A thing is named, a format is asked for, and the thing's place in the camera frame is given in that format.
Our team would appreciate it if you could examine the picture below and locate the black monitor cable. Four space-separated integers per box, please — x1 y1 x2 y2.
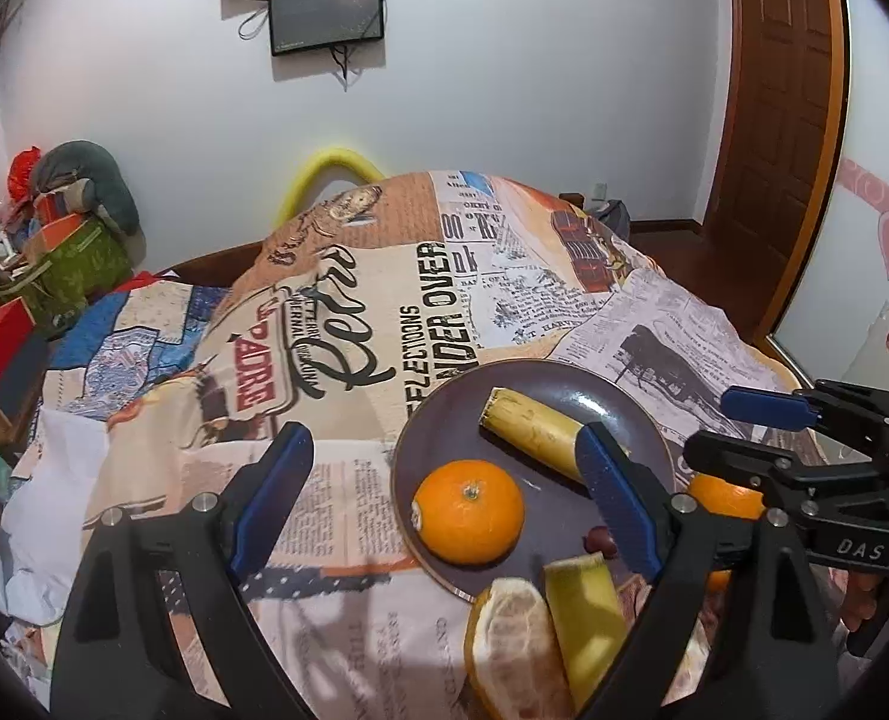
236 9 273 44
328 43 361 92

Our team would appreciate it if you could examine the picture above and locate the newspaper print blanket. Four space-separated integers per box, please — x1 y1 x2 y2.
0 169 851 720

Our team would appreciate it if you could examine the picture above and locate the dark purple plate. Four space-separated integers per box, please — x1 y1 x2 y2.
389 360 678 602

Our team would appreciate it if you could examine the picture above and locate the person's right hand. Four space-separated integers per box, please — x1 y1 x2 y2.
840 568 889 635

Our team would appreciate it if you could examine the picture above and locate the grey plush toy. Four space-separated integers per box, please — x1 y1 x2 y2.
31 140 142 237

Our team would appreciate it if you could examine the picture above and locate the peeled banana piece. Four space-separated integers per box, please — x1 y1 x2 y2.
479 388 633 485

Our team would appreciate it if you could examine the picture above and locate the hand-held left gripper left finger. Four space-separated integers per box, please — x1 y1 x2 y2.
50 422 317 720

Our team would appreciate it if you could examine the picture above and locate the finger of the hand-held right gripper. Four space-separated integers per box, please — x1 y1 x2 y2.
719 379 889 458
682 429 889 520

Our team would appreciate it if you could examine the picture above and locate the dark bag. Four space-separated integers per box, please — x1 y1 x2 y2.
598 199 633 241

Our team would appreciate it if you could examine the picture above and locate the red fabric decoration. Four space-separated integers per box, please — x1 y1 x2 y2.
7 146 42 197

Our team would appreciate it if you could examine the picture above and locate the pink heart wall decal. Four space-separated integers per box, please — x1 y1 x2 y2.
838 157 889 250

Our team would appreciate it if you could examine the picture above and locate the small black wall monitor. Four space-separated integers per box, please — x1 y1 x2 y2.
268 0 387 57

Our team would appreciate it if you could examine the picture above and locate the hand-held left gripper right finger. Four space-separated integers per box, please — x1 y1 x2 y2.
573 422 846 720

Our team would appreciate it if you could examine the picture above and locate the brown wooden door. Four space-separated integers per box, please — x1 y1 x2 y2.
703 0 846 338

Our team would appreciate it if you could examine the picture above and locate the orange cardboard box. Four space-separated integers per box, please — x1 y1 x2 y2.
23 193 95 257

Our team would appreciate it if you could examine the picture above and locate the banana piece foreground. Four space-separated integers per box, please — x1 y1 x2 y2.
542 553 629 713

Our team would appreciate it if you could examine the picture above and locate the yellow foam tube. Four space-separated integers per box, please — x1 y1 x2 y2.
275 146 386 226

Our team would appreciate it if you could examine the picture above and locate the peeled orange half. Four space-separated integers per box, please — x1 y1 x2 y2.
463 577 576 720

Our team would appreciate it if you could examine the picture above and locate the whole orange with sticker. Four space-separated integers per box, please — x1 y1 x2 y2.
412 459 527 567

